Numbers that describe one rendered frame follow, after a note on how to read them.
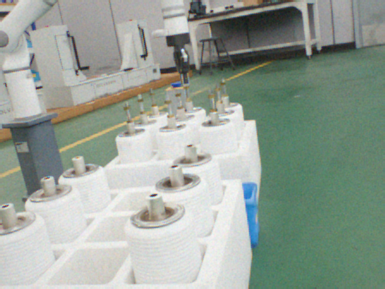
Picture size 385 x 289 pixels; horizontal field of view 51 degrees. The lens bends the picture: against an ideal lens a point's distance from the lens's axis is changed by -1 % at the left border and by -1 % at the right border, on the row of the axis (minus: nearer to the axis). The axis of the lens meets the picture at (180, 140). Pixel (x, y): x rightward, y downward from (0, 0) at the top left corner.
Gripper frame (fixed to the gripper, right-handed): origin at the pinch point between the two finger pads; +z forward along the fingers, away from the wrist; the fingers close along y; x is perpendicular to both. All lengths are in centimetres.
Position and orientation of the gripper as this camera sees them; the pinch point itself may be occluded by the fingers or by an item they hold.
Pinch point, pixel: (184, 79)
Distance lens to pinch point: 130.7
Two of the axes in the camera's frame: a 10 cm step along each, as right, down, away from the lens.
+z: 1.7, 9.6, 2.3
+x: -9.6, 2.1, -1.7
